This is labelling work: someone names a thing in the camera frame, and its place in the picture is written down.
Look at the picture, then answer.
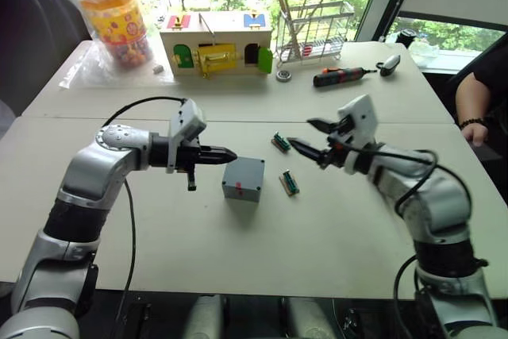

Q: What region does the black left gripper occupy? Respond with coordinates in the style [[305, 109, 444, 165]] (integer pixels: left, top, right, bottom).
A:
[[174, 138, 238, 193]]

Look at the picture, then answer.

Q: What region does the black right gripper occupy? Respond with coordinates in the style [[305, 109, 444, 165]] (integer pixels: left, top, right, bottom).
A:
[[286, 114, 356, 170]]

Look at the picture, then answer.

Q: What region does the grey plastic box with lid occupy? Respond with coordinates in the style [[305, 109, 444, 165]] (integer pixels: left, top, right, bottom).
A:
[[221, 156, 267, 206]]

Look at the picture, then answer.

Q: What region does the black red electric screwdriver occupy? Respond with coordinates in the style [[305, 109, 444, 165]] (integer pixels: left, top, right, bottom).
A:
[[312, 67, 379, 89]]

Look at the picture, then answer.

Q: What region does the wooden lock box toy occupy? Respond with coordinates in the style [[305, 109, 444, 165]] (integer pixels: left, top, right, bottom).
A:
[[159, 10, 275, 80]]

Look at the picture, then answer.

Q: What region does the colourful candy jar orange lid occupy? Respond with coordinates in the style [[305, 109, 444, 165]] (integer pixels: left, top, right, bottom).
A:
[[78, 0, 154, 68]]

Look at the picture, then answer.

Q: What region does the person's bare hand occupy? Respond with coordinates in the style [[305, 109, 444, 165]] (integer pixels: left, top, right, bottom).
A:
[[461, 123, 488, 148]]

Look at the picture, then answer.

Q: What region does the small green terminal block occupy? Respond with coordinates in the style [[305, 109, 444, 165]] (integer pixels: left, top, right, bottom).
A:
[[278, 170, 300, 198], [271, 131, 292, 154]]

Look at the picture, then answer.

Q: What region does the white black handheld device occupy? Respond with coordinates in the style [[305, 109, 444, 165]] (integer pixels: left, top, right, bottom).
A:
[[375, 53, 402, 79]]

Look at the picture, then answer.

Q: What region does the black round object on sill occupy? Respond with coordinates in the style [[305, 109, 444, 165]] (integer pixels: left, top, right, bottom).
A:
[[396, 28, 417, 48]]

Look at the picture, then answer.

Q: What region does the clear crumpled plastic wrap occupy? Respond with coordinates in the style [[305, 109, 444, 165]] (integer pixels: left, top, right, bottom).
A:
[[408, 36, 441, 59]]

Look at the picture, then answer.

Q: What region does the clear plastic bag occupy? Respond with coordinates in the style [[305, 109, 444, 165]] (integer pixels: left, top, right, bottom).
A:
[[22, 0, 176, 91]]

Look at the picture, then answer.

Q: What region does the grey rounded shape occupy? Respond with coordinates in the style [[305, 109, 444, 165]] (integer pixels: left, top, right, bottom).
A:
[[185, 295, 224, 339]]

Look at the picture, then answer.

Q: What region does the person's black shirt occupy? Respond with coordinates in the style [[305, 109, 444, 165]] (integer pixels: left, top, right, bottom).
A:
[[447, 33, 508, 160]]

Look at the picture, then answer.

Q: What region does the black chair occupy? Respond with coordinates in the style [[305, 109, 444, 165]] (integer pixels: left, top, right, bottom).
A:
[[0, 0, 93, 118]]

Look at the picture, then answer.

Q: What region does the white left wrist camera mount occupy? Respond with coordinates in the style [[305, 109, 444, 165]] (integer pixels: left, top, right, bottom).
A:
[[165, 97, 209, 175]]

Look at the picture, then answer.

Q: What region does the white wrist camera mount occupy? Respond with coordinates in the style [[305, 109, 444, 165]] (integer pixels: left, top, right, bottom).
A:
[[336, 94, 378, 175], [165, 97, 209, 175]]

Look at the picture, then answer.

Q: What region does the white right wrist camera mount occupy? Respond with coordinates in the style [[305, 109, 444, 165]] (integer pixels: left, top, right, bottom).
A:
[[336, 94, 378, 175]]

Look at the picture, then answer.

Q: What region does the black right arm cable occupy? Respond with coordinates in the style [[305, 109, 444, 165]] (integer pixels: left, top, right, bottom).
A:
[[343, 143, 490, 339]]

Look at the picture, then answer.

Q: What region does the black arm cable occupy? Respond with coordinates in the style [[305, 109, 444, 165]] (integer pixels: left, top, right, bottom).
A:
[[101, 95, 188, 339], [343, 143, 490, 339]]

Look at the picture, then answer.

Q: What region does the metal wire rack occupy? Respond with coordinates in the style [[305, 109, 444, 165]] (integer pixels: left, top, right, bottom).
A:
[[275, 0, 355, 68]]

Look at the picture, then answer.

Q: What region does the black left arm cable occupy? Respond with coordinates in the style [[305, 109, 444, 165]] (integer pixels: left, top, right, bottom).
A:
[[101, 95, 188, 339]]

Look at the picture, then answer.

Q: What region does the black window frame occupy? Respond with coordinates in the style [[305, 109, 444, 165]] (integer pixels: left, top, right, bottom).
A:
[[351, 0, 508, 44]]

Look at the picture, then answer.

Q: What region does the dark bead bracelet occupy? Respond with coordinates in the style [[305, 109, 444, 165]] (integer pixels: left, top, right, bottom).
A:
[[459, 117, 489, 130]]

